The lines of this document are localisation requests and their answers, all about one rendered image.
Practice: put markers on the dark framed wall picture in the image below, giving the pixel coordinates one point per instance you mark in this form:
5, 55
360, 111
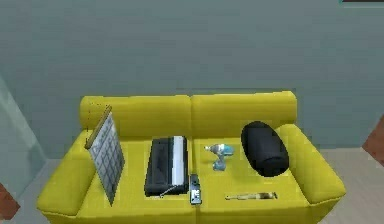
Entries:
361, 1

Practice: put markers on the black remote control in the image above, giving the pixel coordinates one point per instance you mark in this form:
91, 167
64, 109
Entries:
195, 191

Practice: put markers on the black and white box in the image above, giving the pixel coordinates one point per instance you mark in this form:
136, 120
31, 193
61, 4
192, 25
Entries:
165, 166

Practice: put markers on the yellow sofa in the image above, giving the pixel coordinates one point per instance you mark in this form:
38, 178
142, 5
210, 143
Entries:
240, 113

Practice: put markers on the grey grid board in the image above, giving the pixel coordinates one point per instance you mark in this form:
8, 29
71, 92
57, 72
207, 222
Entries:
108, 158

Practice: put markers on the red-brown furniture corner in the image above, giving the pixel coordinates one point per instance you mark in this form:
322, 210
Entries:
376, 141
7, 203

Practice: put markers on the black cylinder cushion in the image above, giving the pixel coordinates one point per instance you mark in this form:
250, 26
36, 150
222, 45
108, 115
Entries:
265, 150

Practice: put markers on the thin tan stick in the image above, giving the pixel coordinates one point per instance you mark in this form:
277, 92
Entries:
250, 196

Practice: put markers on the teal and white drill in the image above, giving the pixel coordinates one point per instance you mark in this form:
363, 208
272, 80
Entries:
220, 154

